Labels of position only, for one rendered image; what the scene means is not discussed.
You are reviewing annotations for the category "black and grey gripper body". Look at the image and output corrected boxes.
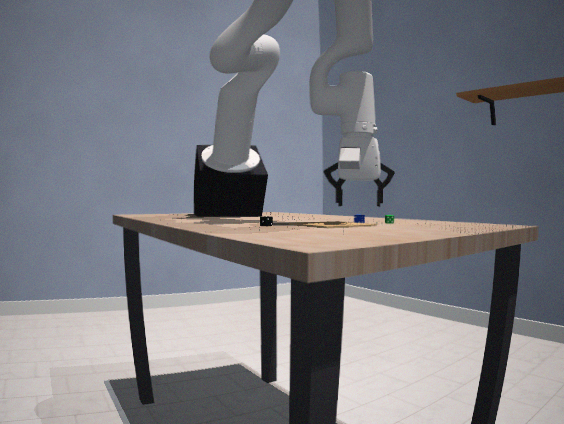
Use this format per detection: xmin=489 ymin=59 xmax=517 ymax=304
xmin=338 ymin=135 xmax=381 ymax=181

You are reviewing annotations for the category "black die with white pips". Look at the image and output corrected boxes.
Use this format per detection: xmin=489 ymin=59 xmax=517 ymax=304
xmin=260 ymin=216 xmax=273 ymax=226

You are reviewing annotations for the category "tan flat mat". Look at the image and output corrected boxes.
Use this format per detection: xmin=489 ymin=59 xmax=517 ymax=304
xmin=289 ymin=221 xmax=377 ymax=228

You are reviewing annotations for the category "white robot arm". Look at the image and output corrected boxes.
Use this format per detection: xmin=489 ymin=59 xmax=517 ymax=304
xmin=201 ymin=0 xmax=378 ymax=173

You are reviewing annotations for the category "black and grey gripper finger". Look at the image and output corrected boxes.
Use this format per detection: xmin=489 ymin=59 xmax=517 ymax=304
xmin=323 ymin=162 xmax=345 ymax=206
xmin=374 ymin=163 xmax=395 ymax=207

